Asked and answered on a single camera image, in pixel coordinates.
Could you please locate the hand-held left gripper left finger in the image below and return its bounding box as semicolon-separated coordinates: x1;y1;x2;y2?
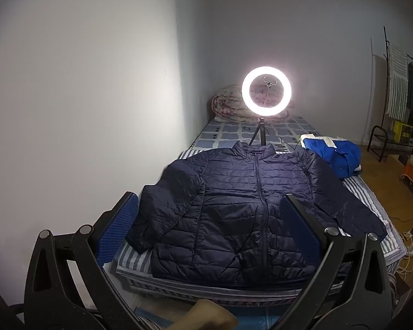
24;191;140;330

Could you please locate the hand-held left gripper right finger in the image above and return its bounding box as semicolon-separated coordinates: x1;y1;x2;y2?
275;194;393;330

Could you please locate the navy puffer jacket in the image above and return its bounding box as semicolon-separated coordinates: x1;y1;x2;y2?
127;142;388;287

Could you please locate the black clothes rack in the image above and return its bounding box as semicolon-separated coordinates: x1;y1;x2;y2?
382;26;413;138

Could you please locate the grey striped bed sheet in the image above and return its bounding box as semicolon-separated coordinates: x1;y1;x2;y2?
112;148;408;307

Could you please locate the blue and white garment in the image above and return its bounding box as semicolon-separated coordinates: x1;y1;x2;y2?
299;133;362;179

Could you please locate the black metal shoe rack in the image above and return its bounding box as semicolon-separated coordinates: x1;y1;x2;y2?
366;125;413;162

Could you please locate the blue checked bed sheet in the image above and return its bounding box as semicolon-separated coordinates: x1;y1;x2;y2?
193;115;322;152

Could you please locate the person's tan slipper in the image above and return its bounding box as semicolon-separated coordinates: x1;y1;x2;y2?
165;299;240;330

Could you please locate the yellow box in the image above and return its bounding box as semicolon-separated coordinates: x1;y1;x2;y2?
393;120;413;143

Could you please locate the rolled floral quilt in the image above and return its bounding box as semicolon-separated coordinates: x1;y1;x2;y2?
211;84;290;122

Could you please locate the striped hanging towel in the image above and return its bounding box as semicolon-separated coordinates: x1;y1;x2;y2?
387;43;409;119

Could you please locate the tangle of floor cables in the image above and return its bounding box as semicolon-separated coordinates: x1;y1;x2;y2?
387;213;413;277

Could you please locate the ring light on tripod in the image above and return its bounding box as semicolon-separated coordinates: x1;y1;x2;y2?
241;65;295;147

